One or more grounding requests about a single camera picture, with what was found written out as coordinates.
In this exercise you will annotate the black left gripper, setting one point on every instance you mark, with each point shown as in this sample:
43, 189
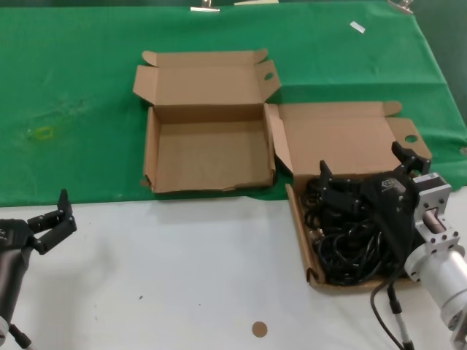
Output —
14, 235

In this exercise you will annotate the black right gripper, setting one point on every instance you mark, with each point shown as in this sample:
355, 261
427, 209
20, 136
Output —
390, 204

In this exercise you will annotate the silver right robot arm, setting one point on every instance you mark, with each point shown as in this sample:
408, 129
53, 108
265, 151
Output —
448, 270

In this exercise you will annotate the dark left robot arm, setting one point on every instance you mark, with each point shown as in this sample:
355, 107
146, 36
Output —
12, 284

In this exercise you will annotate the empty open cardboard box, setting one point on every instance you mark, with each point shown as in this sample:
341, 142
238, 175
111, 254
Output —
211, 146

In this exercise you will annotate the white tape piece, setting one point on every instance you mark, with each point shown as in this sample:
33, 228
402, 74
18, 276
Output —
358, 27

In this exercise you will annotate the green table cloth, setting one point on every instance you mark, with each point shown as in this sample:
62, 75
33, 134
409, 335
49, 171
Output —
73, 73

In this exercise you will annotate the metal cloth clip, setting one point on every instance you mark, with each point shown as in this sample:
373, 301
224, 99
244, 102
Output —
205, 8
401, 6

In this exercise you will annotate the round brown cardboard disc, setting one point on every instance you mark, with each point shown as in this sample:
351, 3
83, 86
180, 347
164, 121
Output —
259, 329

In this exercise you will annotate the beige strip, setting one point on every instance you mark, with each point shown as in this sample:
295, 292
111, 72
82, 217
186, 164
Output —
255, 2

